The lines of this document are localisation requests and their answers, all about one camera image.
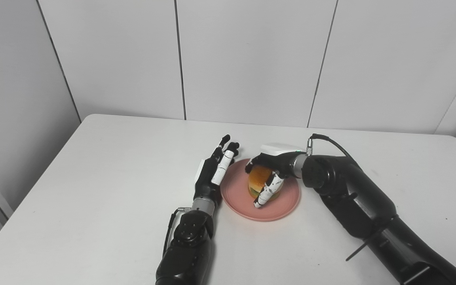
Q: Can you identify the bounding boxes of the toy hamburger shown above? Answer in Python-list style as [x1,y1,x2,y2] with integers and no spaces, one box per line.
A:
[248,165,282,200]

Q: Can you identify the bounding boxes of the pink round plate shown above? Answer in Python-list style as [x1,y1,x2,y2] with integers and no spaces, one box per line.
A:
[220,158,301,222]

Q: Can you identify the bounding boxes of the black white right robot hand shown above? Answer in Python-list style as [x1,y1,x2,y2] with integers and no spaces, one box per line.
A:
[245,143,307,209]

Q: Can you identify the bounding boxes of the black cable tie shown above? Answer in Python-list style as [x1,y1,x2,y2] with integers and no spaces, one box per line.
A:
[346,241,369,262]

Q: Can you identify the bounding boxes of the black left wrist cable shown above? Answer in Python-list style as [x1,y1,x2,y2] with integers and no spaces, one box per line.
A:
[164,208,183,254]

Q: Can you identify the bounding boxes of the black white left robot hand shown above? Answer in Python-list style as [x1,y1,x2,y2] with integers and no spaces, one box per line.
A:
[194,135,240,204]

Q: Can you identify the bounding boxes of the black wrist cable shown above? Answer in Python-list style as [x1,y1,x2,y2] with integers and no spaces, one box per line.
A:
[164,208,183,254]
[307,134,356,162]

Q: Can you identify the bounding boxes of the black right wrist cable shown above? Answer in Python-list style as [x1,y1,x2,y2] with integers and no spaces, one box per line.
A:
[307,134,356,162]

